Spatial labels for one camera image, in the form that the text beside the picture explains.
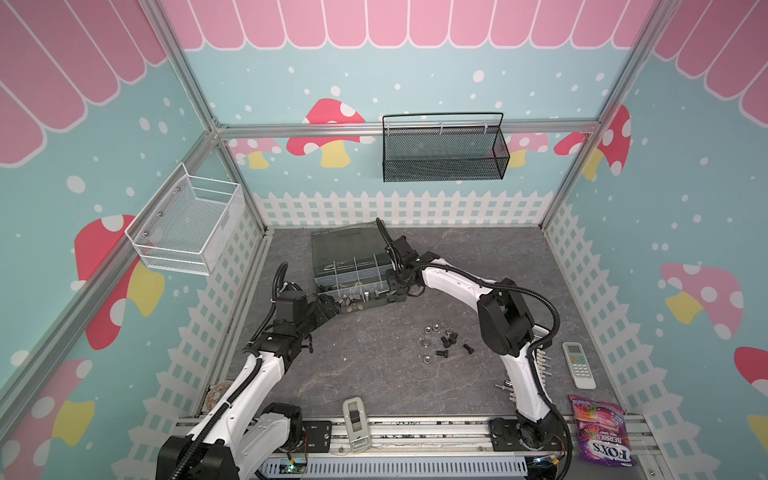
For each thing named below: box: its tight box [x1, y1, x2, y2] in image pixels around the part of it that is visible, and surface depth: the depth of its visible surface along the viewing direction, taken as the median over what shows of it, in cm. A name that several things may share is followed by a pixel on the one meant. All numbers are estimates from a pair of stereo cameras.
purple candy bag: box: [569, 395, 637, 467], surface depth 74 cm
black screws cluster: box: [436, 330, 458, 358], surface depth 93 cm
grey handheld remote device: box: [343, 396, 373, 452], surface depth 75 cm
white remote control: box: [562, 341, 597, 390], surface depth 86 cm
